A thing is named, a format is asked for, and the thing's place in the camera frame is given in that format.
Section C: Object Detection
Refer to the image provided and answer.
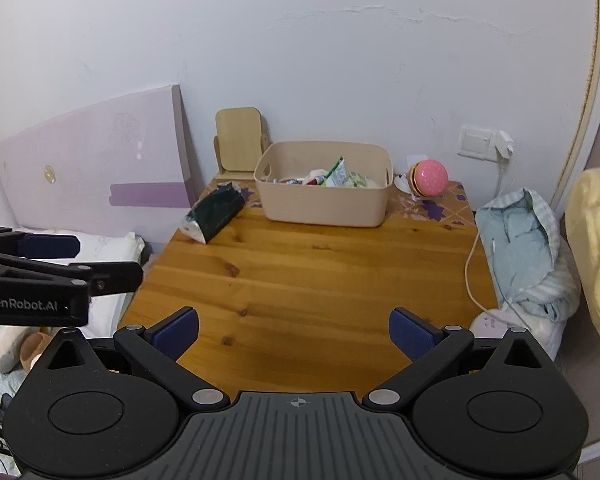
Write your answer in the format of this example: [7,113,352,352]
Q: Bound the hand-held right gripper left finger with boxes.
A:
[45,307,232,409]

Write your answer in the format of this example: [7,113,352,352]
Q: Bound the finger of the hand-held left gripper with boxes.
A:
[0,252,145,297]
[0,227,82,262]

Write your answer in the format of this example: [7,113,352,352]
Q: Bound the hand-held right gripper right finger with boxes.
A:
[362,308,557,407]

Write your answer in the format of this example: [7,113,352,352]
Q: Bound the beige plastic storage basket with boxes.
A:
[254,141,394,228]

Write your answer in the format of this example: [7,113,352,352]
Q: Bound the wooden desktop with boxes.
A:
[117,179,499,397]

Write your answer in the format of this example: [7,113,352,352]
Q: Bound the white pillow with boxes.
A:
[0,230,146,374]

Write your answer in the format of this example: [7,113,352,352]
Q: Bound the brown plush toy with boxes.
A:
[20,331,57,374]

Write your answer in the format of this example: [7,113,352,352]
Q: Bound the white round device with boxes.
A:
[468,308,524,342]

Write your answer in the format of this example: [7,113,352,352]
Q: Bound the white and purple board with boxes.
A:
[0,85,205,229]

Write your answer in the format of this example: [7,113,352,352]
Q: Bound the dark green snack packet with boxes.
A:
[182,183,247,245]

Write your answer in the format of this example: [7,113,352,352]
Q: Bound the blue striped bedding bundle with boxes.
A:
[475,188,582,361]

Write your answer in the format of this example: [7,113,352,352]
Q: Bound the white round dish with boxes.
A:
[394,155,426,194]

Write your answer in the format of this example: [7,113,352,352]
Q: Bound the pink dotted ball toy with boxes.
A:
[407,159,450,197]

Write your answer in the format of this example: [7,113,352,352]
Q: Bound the green and white packet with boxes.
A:
[324,156,349,189]

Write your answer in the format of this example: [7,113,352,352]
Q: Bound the red and white packet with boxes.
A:
[279,170,327,187]

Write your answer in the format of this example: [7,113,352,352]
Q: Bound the yellow foam rolls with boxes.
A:
[564,166,600,374]

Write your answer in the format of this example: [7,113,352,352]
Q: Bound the white charger cable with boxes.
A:
[463,157,532,332]

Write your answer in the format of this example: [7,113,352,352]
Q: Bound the white wall switch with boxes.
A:
[457,125,496,162]

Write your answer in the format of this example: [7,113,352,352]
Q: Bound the white gold-trimmed frame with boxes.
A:
[550,0,600,221]

